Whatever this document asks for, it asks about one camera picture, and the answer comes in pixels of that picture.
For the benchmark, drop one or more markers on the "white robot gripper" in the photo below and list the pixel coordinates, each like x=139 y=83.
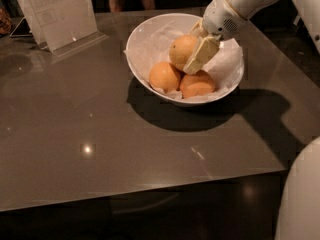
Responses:
x=219 y=18

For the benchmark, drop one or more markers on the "orange fruit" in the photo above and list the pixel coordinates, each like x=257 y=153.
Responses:
x=181 y=49
x=165 y=76
x=198 y=84

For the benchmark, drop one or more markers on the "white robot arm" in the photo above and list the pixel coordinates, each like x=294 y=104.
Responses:
x=308 y=10

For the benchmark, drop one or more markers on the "white paper bowl liner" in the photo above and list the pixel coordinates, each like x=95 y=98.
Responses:
x=225 y=64

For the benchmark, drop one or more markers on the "white ceramic bowl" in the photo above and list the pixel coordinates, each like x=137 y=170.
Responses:
x=150 y=34

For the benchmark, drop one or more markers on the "clear acrylic sign holder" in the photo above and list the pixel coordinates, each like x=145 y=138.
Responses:
x=61 y=26

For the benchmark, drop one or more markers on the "white robot body shell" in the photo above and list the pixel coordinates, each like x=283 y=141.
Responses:
x=299 y=212

